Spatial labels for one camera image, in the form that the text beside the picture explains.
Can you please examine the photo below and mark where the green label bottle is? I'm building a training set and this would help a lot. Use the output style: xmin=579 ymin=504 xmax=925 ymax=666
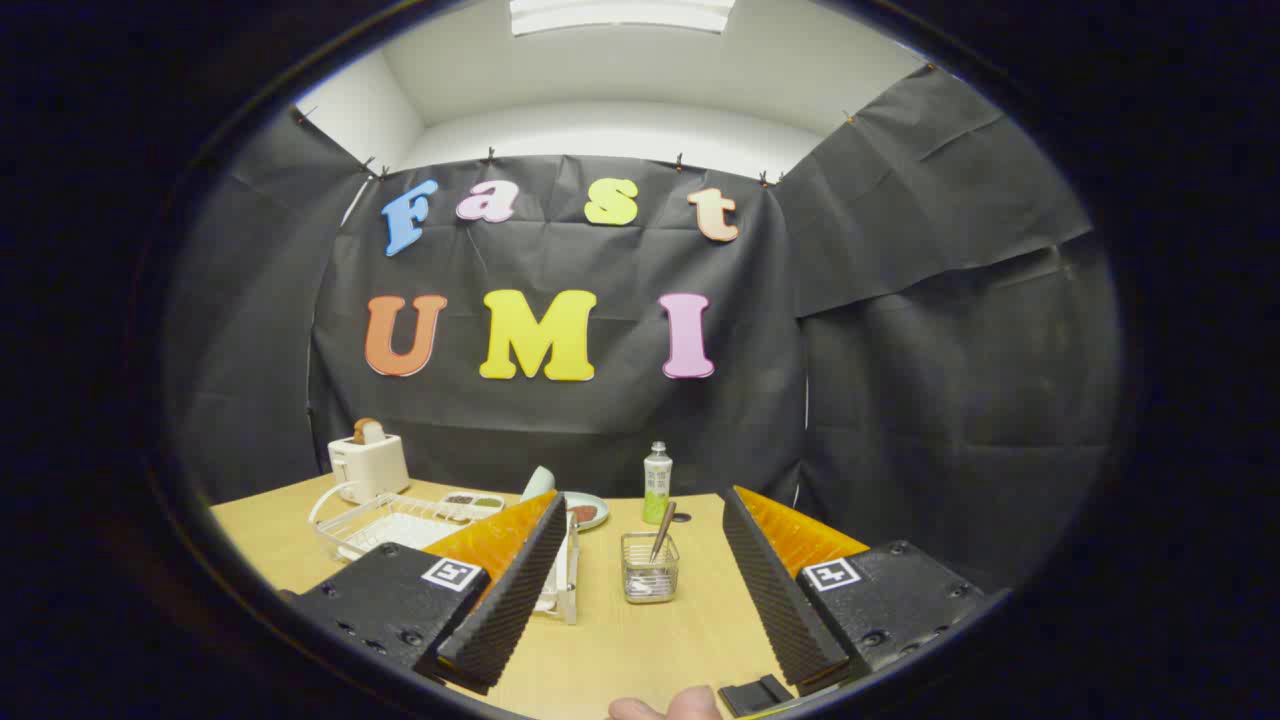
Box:
xmin=643 ymin=441 xmax=674 ymax=526

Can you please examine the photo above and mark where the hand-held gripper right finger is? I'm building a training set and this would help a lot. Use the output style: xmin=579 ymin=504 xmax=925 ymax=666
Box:
xmin=722 ymin=486 xmax=986 ymax=698

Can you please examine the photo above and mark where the white dish rack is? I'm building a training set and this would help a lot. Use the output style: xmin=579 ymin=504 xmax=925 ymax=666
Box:
xmin=308 ymin=480 xmax=581 ymax=626

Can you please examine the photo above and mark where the small plate with food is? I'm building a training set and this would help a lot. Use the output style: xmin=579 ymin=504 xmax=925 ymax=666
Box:
xmin=562 ymin=491 xmax=610 ymax=531

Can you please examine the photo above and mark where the small two-compartment dish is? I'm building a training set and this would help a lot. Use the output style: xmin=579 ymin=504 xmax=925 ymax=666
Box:
xmin=438 ymin=490 xmax=506 ymax=521

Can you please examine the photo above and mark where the white toaster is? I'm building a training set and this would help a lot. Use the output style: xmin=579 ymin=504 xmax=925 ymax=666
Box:
xmin=328 ymin=432 xmax=411 ymax=504

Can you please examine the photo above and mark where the metal wire basket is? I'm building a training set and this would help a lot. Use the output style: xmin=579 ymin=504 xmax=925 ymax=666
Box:
xmin=620 ymin=531 xmax=681 ymax=605

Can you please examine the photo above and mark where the ceiling light panel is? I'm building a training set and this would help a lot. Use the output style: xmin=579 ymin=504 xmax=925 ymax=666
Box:
xmin=509 ymin=0 xmax=736 ymax=37

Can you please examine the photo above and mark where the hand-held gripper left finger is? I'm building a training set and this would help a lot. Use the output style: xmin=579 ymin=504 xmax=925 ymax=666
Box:
xmin=290 ymin=490 xmax=571 ymax=696

